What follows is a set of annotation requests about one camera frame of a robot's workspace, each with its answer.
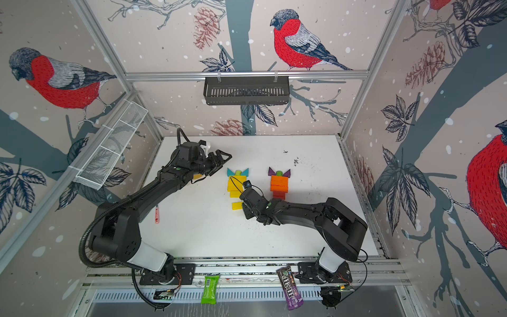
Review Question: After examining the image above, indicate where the green snack packet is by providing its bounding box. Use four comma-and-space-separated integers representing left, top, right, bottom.
201, 275, 220, 305

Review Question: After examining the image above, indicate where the orange long block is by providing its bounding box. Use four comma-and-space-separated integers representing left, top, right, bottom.
270, 185, 288, 193
271, 181, 288, 188

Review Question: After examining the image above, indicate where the red pen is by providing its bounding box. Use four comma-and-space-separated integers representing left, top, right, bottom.
154, 205, 160, 224

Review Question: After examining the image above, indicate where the white wire basket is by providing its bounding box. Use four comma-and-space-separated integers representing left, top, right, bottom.
73, 101, 148, 190

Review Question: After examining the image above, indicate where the black wire basket shelf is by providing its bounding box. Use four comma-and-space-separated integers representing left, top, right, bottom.
203, 76, 290, 106

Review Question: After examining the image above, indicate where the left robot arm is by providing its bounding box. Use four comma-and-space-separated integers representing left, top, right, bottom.
78, 129, 232, 272

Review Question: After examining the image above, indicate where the purple candy packet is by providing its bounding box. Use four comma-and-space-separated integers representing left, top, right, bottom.
277, 265, 304, 310

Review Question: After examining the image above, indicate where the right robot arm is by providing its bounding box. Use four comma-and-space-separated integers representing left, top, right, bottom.
240, 190, 368, 285

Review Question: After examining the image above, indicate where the yellow block bottom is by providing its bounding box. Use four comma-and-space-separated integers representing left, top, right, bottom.
227, 184, 243, 192

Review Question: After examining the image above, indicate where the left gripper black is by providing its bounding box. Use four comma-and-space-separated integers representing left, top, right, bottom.
191, 149, 232, 176

